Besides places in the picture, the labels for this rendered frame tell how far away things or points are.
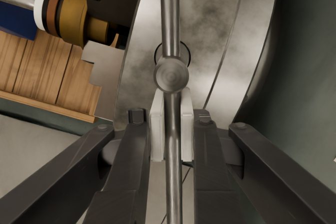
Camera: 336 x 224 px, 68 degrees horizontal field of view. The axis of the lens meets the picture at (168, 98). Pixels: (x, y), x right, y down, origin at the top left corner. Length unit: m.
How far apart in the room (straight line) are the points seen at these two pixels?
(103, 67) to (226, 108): 0.20
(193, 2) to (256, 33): 0.06
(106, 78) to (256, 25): 0.22
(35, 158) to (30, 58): 1.07
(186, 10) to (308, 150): 0.17
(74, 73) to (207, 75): 0.42
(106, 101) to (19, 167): 1.37
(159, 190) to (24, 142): 0.83
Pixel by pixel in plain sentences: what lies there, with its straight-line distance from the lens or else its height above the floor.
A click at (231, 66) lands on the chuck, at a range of 0.24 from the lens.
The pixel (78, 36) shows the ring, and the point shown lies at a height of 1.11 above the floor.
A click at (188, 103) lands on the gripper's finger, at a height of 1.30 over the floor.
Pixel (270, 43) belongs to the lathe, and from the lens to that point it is 0.31.
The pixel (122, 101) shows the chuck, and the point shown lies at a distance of 0.26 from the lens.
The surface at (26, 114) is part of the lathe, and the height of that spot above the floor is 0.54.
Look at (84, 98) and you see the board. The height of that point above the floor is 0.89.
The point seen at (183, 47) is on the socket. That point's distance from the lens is 0.24.
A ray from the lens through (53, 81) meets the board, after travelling 0.63.
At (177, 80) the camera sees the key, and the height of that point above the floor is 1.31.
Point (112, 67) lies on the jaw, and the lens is 0.37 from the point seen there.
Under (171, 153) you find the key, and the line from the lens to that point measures 0.18.
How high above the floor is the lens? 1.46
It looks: 87 degrees down
